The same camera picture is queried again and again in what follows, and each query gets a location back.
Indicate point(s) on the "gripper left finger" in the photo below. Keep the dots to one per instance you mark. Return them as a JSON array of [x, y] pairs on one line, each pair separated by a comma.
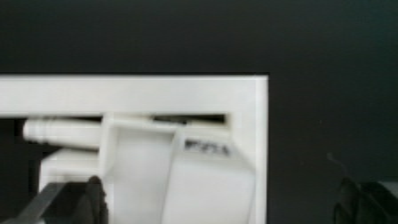
[[68, 204]]

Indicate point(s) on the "white U-shaped fence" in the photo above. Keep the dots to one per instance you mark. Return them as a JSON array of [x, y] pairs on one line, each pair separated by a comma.
[[224, 100]]

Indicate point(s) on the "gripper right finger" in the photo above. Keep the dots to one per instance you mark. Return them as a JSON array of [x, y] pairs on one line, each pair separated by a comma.
[[366, 203]]

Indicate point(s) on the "white chair leg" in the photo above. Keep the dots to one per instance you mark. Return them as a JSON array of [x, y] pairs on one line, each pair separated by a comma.
[[212, 182]]

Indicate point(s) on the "white chair seat part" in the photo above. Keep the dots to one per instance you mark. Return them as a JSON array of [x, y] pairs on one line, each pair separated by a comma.
[[134, 144]]

